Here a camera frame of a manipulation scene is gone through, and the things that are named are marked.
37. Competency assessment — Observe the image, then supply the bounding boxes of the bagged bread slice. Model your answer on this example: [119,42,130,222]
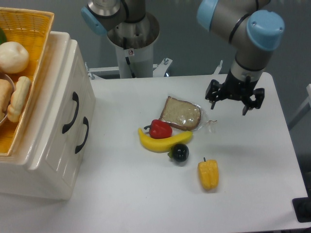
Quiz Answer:
[159,96,217,131]

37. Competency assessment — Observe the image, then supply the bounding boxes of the black drawer handle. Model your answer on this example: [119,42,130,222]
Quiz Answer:
[62,91,80,134]
[74,116,89,154]

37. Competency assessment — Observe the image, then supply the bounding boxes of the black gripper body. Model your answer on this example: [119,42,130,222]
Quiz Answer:
[205,72,265,110]

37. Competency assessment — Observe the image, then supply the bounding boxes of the white drawer cabinet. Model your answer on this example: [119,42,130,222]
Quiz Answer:
[0,32,95,200]

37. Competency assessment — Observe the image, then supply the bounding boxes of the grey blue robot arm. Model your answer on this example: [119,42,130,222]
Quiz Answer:
[81,0,285,114]

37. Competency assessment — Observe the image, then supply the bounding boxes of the yellow banana toy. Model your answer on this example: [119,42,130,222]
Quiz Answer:
[138,128,193,153]

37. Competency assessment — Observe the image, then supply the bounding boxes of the white round bun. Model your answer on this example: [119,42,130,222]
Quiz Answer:
[0,41,30,74]

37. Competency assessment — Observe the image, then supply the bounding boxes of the white drawer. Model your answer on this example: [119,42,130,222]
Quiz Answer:
[28,38,96,170]

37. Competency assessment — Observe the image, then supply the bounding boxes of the brown bread loaf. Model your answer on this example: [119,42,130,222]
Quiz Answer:
[0,79,13,120]

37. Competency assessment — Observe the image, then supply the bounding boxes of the green vegetable toy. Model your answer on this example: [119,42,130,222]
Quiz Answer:
[0,28,7,45]

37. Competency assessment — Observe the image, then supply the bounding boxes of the black top drawer handle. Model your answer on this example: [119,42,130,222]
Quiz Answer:
[62,91,80,134]

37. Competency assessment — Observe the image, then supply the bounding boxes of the yellow bell pepper toy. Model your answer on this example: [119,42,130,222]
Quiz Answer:
[197,157,219,190]

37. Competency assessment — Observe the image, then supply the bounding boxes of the beige bread roll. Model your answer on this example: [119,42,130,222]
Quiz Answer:
[8,76,31,122]

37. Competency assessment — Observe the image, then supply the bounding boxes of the red bell pepper toy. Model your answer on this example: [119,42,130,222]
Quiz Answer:
[144,119,173,139]

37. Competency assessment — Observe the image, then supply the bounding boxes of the yellow wicker basket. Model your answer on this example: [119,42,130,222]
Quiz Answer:
[0,7,54,157]

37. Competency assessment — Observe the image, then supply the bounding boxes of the black device at edge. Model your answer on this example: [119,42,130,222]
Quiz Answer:
[292,197,311,223]

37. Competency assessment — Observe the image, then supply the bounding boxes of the white frame at right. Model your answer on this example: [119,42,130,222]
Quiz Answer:
[287,84,311,131]

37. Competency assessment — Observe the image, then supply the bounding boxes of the grey bowl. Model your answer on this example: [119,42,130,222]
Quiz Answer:
[0,73,16,125]

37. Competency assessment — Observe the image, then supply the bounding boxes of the black mangosteen toy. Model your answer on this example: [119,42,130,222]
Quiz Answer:
[168,143,189,162]

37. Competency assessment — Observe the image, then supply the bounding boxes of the black lower drawer handle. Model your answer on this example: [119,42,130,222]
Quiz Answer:
[74,116,89,154]

